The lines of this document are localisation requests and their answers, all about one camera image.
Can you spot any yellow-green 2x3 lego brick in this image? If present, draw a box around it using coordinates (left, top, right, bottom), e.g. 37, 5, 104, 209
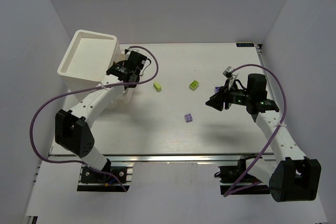
189, 80, 199, 91

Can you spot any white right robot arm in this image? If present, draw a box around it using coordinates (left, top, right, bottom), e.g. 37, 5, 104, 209
206, 73, 321, 202

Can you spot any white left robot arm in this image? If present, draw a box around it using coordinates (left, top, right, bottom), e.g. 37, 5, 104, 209
55, 51, 149, 173

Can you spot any yellow-green lego wedge brick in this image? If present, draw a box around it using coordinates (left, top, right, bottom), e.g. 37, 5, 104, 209
153, 82, 162, 92

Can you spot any purple 2x2 lego brick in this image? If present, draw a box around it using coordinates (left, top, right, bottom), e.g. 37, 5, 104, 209
184, 113, 193, 123

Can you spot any white drawer cabinet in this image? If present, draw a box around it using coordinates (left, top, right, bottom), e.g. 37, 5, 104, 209
57, 30, 125, 91

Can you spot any blue label sticker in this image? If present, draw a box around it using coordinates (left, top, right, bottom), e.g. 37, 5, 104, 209
236, 42, 255, 47

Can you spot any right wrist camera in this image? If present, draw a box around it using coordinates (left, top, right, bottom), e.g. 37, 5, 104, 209
223, 66, 238, 89

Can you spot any aluminium table edge rail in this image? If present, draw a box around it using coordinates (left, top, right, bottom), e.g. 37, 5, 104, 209
48, 153, 297, 163

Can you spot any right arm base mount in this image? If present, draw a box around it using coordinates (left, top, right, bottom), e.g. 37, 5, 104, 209
214, 155, 270, 196

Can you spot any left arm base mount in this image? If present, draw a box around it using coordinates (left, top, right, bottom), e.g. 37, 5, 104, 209
77, 162, 133, 193

